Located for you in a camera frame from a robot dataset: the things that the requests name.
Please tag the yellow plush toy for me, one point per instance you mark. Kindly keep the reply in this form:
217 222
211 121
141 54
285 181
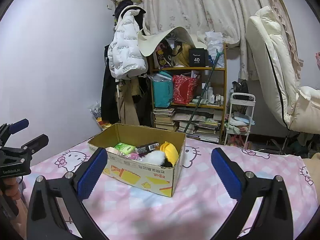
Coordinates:
171 154

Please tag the green tissue pack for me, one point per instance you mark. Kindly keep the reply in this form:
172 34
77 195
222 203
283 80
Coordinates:
125 148

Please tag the green broom handle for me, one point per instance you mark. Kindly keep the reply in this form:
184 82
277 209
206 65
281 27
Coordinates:
219 53

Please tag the teal shopping bag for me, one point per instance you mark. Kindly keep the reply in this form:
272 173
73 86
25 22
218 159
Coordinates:
162 85

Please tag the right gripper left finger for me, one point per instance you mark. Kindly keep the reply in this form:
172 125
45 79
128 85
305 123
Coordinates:
45 219

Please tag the white puffer jacket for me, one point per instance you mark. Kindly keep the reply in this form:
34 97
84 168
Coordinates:
125 59

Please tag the beige trench coat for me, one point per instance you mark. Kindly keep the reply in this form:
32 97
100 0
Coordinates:
125 90

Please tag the black hanging coat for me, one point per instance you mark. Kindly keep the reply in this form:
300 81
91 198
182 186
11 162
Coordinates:
109 110

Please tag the pink hello kitty bedsheet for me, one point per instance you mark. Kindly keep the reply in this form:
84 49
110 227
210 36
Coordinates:
127 205

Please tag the floral cream curtain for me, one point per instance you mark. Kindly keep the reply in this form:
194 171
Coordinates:
226 16

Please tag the stack of books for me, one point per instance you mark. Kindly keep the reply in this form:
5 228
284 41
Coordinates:
163 118

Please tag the wooden shelf unit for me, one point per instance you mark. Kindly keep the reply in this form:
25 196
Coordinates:
209 121

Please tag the cream wide brim hat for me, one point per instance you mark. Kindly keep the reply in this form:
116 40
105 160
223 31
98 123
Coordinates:
148 43

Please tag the person's left hand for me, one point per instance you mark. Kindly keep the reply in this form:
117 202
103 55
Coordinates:
11 188

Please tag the white fluffy plush ball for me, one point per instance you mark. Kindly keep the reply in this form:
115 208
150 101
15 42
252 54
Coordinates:
157 158

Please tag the red gift bag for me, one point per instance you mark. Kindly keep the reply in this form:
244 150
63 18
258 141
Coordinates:
183 89

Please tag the black box marked 40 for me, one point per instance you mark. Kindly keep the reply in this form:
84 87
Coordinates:
198 57

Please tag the open cardboard box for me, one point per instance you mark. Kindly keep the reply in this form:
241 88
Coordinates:
140 162

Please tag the cream reclining chair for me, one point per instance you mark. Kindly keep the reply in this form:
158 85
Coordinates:
294 107

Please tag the white rolling cart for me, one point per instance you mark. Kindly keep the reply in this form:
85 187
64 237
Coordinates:
239 119

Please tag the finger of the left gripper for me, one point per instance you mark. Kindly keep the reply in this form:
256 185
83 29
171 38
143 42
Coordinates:
36 144
18 126

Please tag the black face box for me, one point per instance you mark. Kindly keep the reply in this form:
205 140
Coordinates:
147 148

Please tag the pink plush toy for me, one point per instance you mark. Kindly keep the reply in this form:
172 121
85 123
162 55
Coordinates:
134 156

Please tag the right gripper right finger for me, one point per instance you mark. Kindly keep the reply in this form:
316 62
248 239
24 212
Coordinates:
274 218

